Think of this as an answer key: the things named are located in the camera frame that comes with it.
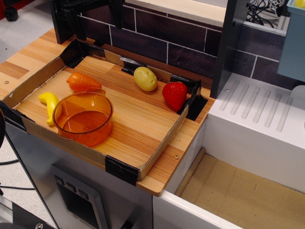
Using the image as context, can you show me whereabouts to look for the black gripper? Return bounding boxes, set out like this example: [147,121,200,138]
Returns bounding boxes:
[56,0,125,41]

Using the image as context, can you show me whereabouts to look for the yellow-green toy potato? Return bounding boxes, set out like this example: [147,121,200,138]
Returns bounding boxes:
[133,67,158,92]

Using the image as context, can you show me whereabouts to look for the orange transparent plastic pot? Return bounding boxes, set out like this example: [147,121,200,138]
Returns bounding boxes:
[54,89,114,147]

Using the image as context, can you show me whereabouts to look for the cardboard fence with black tape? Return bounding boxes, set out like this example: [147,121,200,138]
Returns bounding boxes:
[0,40,211,187]

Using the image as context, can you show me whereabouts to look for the orange toy carrot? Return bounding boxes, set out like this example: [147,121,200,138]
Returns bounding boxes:
[66,72,102,92]

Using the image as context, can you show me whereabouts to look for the black caster wheel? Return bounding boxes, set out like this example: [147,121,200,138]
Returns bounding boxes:
[4,5,18,21]

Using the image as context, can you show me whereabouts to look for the yellow toy banana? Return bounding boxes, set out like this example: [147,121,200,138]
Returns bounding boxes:
[39,92,62,126]

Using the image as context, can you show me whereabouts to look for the red toy strawberry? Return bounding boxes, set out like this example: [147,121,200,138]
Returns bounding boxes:
[162,82,188,111]

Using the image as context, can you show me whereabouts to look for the silver toy oven front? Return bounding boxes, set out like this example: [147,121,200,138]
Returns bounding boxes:
[5,123,153,229]

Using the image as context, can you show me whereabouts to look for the white toy sink unit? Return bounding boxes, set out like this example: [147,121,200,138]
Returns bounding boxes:
[153,74,305,229]

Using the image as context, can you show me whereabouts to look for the dark left back post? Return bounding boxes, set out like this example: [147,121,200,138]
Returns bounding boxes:
[50,0,75,44]

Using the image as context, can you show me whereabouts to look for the dark grey vertical post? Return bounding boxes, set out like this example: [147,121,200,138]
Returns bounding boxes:
[210,0,248,99]

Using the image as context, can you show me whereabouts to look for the tangled black cables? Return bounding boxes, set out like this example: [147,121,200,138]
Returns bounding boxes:
[245,0,289,29]

